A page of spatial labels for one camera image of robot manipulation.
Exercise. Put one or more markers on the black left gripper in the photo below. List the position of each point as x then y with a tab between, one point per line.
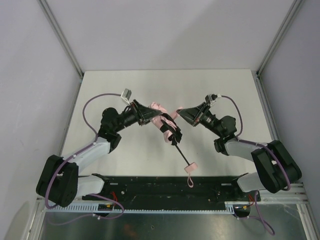
139	114

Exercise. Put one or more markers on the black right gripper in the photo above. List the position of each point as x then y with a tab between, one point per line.
200	114

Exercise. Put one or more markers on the pink and black folding umbrella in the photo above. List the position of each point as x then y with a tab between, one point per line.
172	134

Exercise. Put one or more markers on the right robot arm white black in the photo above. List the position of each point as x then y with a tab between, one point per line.
275	168

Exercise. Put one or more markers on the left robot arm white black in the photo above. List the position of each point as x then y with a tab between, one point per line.
60	181

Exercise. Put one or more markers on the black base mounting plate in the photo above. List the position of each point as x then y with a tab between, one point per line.
173	191

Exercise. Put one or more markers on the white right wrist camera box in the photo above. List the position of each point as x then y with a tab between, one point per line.
211	99

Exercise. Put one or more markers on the grey slotted cable duct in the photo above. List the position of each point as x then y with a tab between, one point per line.
106	207

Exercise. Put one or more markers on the aluminium frame rail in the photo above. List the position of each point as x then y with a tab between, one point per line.
296	195

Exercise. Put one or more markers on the left aluminium corner post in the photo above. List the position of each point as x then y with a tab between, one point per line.
48	13

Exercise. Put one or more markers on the aluminium corner post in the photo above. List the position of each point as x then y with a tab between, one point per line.
280	34
48	13

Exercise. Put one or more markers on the right aluminium corner post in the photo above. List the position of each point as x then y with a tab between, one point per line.
280	34

